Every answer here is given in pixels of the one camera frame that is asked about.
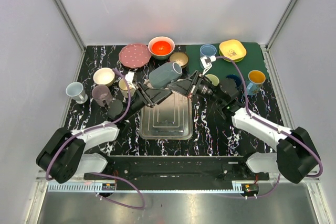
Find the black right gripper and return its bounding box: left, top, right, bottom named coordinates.
left=167, top=71, right=224, bottom=106

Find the slate blue faceted mug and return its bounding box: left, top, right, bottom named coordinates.
left=149, top=62, right=183, bottom=89

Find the cream mug black handle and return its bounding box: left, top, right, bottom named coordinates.
left=118, top=78, right=135, bottom=98

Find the light green mug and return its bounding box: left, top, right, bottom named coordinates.
left=205, top=74, right=219, bottom=86

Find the pink mug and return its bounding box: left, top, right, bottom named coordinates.
left=91, top=85, right=113, bottom=108

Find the dark blue mug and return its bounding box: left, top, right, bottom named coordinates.
left=226, top=74, right=242, bottom=90

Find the blue butterfly mug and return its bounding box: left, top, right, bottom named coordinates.
left=243, top=70, right=266, bottom=96

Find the light grey-blue mug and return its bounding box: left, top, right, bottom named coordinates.
left=66, top=82, right=88, bottom=104

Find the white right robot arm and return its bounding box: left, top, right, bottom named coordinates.
left=167, top=71, right=323, bottom=184

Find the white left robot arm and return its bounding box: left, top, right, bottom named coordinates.
left=36, top=83, right=172, bottom=184

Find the brown patterned bowl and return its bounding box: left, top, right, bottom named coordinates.
left=169, top=52, right=189, bottom=69

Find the metal tray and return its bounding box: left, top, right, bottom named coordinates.
left=139, top=91, right=193, bottom=140

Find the pink dotted plate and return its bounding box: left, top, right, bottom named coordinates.
left=119, top=43, right=152, bottom=69

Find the blue plastic cup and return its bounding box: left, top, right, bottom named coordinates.
left=200, top=44, right=217, bottom=69

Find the green square dish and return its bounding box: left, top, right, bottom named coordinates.
left=226, top=54, right=245, bottom=62

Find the bowl with orange inside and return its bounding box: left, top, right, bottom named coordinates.
left=148, top=36, right=175, bottom=60

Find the cream tan bowl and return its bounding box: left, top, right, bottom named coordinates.
left=93, top=68, right=115, bottom=87

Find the yellow square dish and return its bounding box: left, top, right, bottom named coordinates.
left=219, top=39, right=247, bottom=57

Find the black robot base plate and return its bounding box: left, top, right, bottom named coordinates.
left=103, top=156, right=269, bottom=191

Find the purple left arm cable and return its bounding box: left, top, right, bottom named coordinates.
left=46, top=68, right=145, bottom=210

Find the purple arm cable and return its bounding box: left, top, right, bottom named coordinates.
left=215, top=56, right=323, bottom=198
left=46, top=68, right=145, bottom=210

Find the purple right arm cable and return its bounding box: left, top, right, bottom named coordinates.
left=215, top=56, right=323, bottom=198

